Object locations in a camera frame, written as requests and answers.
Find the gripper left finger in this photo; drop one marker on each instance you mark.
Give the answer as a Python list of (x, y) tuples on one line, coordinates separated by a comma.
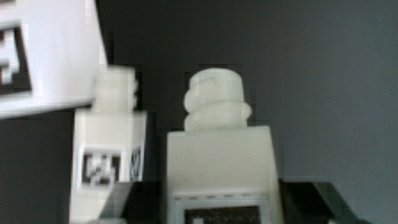
[(131, 205)]

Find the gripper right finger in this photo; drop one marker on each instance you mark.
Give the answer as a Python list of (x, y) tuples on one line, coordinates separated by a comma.
[(313, 204)]

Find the white table leg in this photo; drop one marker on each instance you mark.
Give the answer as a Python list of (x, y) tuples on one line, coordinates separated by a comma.
[(222, 186), (107, 143)]

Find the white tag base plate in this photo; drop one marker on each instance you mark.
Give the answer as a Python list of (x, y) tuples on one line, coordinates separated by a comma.
[(51, 55)]

